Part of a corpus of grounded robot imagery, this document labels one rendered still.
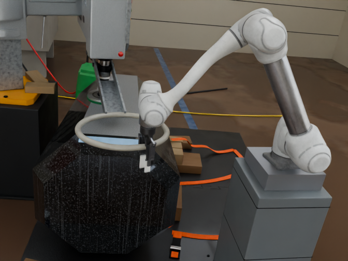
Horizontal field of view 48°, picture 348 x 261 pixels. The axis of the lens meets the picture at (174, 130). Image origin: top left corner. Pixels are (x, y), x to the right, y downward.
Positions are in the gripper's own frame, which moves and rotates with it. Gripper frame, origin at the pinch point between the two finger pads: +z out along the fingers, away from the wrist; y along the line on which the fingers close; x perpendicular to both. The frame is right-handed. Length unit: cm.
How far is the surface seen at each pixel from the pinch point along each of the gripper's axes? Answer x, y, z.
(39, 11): 10, 137, -55
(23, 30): 22, 134, -42
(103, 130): 3.0, 41.8, -1.7
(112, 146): 16.1, 4.2, -10.0
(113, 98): -11, 60, -14
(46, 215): 34, 49, 50
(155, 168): -18.8, 19.2, 15.8
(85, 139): 24.1, 16.9, -10.1
